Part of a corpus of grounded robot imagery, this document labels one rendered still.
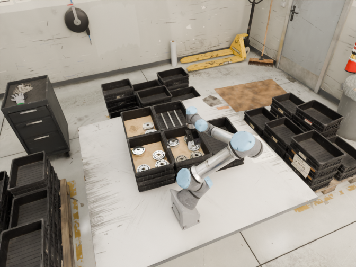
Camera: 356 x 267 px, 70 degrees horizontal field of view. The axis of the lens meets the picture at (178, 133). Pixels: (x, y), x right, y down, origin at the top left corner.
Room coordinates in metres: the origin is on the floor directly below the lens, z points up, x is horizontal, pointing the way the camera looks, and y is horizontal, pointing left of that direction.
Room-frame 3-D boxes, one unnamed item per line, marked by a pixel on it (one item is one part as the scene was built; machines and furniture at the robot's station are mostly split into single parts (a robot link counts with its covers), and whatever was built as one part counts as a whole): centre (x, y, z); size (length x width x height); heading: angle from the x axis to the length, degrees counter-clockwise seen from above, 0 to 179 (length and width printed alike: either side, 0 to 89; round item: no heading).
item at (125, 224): (1.58, 0.01, 0.35); 1.60 x 1.60 x 0.70; 19
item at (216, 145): (1.58, -0.35, 0.87); 0.40 x 0.30 x 0.11; 15
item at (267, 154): (1.62, -0.69, 0.70); 0.33 x 0.23 x 0.01; 19
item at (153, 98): (2.81, 0.28, 0.37); 0.40 x 0.30 x 0.45; 109
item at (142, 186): (1.43, 0.23, 0.76); 0.40 x 0.30 x 0.12; 15
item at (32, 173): (1.63, 1.41, 0.37); 0.40 x 0.30 x 0.45; 19
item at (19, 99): (2.41, 1.70, 0.88); 0.25 x 0.19 x 0.03; 19
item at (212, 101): (2.41, -0.40, 0.71); 0.22 x 0.19 x 0.01; 19
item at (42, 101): (2.54, 1.67, 0.45); 0.60 x 0.45 x 0.90; 19
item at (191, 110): (1.42, -0.10, 1.25); 0.09 x 0.08 x 0.11; 25
